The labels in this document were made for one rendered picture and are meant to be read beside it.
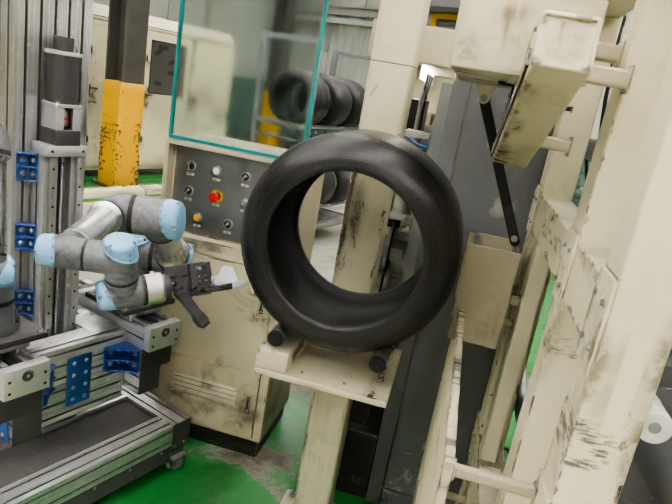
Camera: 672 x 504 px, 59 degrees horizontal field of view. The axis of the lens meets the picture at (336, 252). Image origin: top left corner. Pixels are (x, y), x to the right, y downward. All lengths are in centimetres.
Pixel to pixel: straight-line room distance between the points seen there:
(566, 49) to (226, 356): 185
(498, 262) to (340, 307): 48
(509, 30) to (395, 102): 69
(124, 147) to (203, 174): 495
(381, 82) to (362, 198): 35
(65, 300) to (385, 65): 130
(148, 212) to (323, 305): 57
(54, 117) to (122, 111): 523
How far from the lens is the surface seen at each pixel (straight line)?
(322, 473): 222
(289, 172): 147
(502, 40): 116
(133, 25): 727
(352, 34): 1267
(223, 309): 244
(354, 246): 186
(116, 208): 175
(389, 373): 175
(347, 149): 143
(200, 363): 257
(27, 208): 212
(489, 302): 179
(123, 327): 225
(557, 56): 107
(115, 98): 727
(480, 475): 111
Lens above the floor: 157
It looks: 16 degrees down
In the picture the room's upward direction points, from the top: 10 degrees clockwise
